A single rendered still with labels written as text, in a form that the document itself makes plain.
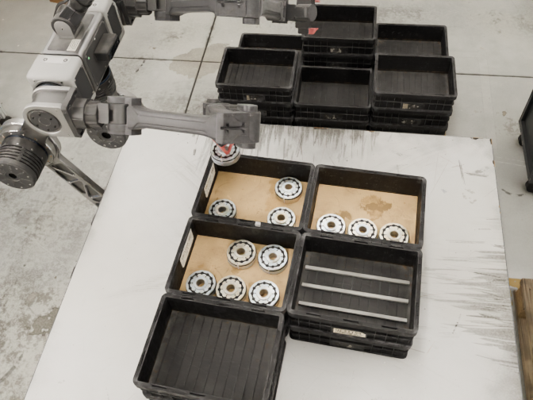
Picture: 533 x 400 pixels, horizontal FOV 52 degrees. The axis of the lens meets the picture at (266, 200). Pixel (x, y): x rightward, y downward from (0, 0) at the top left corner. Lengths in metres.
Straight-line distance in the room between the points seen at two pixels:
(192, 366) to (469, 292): 0.99
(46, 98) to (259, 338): 0.96
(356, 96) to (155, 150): 1.18
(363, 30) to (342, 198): 1.48
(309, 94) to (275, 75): 0.22
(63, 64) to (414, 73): 1.95
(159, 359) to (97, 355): 0.29
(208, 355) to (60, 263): 1.52
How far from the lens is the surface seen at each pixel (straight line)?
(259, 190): 2.09
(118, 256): 2.20
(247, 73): 3.06
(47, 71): 1.66
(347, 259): 1.93
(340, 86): 3.12
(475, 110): 3.66
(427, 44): 3.44
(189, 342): 1.83
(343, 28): 3.33
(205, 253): 1.96
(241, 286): 1.85
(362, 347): 1.89
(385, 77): 3.03
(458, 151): 2.45
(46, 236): 3.28
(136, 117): 1.50
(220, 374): 1.78
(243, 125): 1.35
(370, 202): 2.06
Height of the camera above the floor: 2.50
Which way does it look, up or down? 54 degrees down
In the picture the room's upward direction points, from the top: 6 degrees counter-clockwise
